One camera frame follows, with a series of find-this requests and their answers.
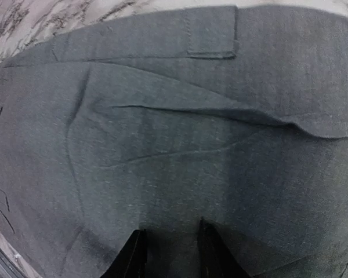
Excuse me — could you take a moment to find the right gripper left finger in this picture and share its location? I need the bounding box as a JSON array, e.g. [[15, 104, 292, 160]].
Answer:
[[101, 229, 147, 278]]

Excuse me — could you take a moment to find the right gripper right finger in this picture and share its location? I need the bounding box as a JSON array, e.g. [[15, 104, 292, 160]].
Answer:
[[197, 218, 251, 278]]

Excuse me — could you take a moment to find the grey long sleeve shirt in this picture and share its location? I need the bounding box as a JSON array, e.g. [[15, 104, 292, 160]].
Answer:
[[0, 6, 348, 277]]

